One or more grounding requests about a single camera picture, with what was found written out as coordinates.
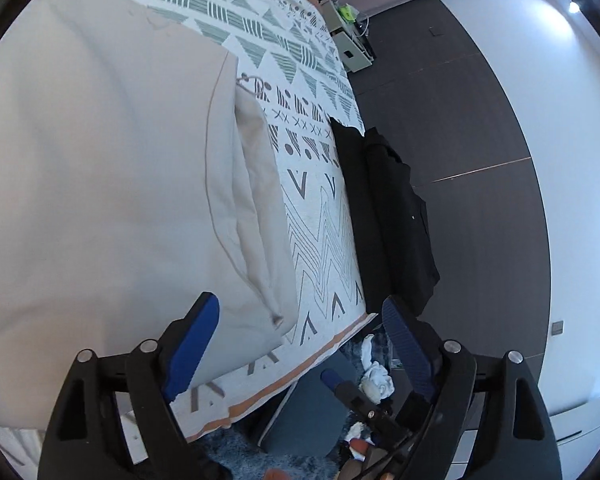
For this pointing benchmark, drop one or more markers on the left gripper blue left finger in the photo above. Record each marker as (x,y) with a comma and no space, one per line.
(184,343)

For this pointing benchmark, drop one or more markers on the beige large jacket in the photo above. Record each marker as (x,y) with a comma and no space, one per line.
(136,173)

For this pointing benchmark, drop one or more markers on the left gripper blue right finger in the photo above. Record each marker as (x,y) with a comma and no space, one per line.
(416,346)

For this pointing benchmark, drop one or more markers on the black folded garment at bed edge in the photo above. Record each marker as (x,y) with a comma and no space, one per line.
(389,221)

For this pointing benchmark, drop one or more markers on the white crumpled cloth on floor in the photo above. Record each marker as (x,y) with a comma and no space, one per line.
(376,382)

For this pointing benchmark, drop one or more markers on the white bedside drawer cabinet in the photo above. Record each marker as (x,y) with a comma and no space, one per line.
(351,39)

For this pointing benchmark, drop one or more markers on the green object on cabinet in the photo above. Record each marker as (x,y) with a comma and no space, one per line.
(348,13)

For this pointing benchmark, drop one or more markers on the white geometric patterned bedspread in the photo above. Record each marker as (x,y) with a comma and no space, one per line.
(285,48)

